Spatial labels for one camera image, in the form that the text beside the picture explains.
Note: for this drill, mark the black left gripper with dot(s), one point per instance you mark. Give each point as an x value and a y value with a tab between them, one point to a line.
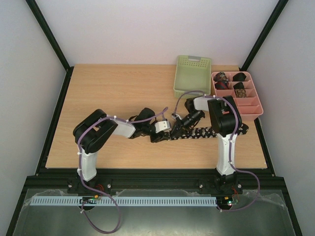
159	137

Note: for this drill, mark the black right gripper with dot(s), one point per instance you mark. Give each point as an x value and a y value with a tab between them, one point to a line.
181	125

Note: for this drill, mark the black white patterned tie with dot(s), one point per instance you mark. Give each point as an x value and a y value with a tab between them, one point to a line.
209	132

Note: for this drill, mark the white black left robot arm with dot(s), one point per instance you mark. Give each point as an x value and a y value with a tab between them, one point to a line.
94	131

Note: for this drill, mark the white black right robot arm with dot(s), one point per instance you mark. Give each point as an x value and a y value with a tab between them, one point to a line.
225	122

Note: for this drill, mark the green plastic basket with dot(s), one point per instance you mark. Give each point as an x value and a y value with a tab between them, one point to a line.
192	74

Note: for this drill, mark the rolled red dark tie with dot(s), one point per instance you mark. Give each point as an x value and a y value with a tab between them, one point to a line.
221	85

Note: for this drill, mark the rolled dark patterned tie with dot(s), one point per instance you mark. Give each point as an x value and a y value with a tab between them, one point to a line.
221	76

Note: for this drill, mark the rolled brown patterned tie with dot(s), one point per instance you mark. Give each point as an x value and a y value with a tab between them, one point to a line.
241	93

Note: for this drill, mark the pink divided organizer tray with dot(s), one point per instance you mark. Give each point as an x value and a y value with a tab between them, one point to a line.
250	107

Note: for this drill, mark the rolled black tie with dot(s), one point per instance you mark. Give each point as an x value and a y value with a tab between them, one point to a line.
239	77
239	85

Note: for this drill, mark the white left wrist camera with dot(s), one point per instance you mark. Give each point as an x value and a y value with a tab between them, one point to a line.
163	125

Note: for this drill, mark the light blue cable duct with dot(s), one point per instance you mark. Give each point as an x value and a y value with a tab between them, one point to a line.
125	201

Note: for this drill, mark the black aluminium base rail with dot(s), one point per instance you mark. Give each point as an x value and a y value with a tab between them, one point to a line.
204	181

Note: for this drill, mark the black right frame post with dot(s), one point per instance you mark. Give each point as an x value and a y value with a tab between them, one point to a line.
281	4

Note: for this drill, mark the black frame post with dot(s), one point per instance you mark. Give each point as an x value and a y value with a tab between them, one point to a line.
48	33
281	4

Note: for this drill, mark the black left frame post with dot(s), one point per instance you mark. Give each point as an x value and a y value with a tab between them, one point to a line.
48	33

